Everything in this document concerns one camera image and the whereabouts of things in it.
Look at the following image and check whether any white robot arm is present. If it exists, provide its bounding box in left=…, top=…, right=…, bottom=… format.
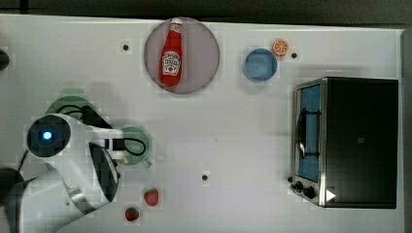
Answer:
left=5, top=114, right=123, bottom=233

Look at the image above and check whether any green mug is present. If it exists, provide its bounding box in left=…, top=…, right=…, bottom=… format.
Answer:
left=120, top=126, right=153, bottom=168

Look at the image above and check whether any grey round plate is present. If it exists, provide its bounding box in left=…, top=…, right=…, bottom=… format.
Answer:
left=144, top=17, right=220, bottom=94

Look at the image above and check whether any red ketchup bottle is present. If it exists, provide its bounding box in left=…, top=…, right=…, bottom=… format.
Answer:
left=159, top=17, right=183, bottom=86

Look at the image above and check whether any blue bowl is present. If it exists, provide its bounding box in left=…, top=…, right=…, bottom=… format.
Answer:
left=244, top=49, right=279, bottom=82

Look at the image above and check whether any light red toy strawberry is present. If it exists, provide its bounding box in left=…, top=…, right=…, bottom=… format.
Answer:
left=144, top=188, right=159, bottom=207

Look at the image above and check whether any orange slice toy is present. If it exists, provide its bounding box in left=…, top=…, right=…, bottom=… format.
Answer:
left=272, top=39, right=289, bottom=56

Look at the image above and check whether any dark red toy strawberry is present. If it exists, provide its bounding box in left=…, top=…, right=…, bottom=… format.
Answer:
left=124, top=208, right=140, bottom=222

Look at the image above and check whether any green oval bowl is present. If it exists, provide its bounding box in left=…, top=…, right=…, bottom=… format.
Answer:
left=46, top=96, right=97, bottom=120

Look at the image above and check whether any black toaster oven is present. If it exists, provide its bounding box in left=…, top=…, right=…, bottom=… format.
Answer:
left=288, top=77, right=399, bottom=209

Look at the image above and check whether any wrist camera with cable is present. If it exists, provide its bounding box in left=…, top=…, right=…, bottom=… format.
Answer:
left=55, top=104, right=147, bottom=157

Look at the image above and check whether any black cylinder post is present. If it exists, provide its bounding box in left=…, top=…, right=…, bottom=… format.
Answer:
left=0, top=50, right=10, bottom=71

